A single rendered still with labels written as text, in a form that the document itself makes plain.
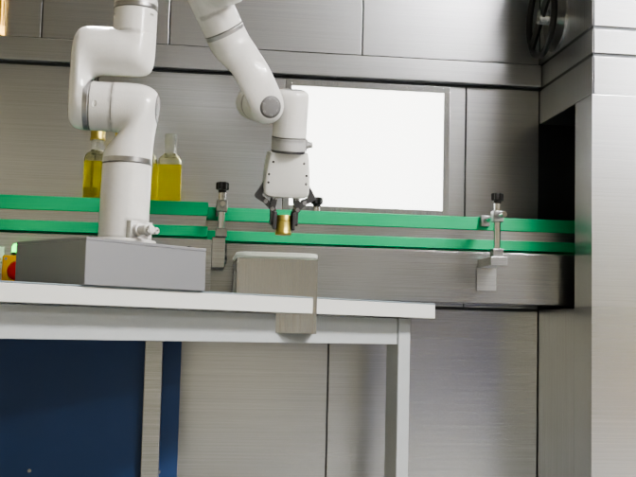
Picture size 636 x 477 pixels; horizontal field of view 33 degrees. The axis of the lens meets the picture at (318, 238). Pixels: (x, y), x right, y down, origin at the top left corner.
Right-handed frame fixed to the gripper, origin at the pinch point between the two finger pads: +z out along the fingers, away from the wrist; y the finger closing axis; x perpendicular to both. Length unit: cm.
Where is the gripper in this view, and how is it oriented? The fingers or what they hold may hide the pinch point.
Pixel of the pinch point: (283, 220)
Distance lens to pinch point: 236.8
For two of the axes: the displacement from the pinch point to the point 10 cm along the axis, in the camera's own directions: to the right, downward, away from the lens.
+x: 1.5, 1.9, -9.7
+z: -0.7, 9.8, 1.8
